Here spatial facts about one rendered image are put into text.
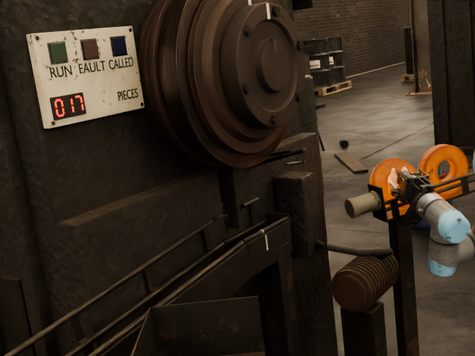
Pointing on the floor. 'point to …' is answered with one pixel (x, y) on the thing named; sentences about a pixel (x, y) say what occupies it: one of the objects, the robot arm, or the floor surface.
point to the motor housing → (364, 303)
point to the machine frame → (120, 202)
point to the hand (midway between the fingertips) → (392, 179)
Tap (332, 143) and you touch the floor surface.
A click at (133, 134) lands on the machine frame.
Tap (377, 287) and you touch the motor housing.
